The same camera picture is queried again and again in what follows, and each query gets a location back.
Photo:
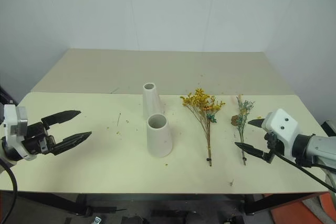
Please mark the small loose dry twig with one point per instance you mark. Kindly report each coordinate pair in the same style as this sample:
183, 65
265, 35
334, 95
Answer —
119, 119

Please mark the black metal table frame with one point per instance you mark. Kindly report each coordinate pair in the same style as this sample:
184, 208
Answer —
252, 204

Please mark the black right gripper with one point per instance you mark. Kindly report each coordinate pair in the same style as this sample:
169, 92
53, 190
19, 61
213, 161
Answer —
271, 142

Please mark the yellow dried flower bunch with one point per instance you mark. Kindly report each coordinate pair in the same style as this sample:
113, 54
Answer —
203, 103

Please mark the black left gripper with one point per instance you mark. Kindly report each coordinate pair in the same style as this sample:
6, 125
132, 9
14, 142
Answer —
35, 138

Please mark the orange floor mat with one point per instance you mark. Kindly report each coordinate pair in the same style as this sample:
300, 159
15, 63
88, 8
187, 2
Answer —
288, 209

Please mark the teal dried flower bunch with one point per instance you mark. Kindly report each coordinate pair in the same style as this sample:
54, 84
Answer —
242, 119

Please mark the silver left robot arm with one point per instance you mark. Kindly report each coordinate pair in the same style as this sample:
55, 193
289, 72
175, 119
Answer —
3, 166

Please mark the black equipment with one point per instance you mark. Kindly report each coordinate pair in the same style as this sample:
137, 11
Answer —
6, 95

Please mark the narrow tall white vase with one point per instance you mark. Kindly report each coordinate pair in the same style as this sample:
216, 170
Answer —
151, 102

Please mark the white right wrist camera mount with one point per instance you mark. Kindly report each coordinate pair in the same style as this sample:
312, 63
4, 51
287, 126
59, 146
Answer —
282, 127

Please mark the dark grey equipment box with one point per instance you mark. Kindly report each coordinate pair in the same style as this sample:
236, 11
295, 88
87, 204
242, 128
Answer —
329, 128

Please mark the wide white vase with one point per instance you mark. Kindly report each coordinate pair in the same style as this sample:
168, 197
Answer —
158, 140

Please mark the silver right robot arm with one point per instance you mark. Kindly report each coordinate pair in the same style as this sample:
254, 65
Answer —
320, 149

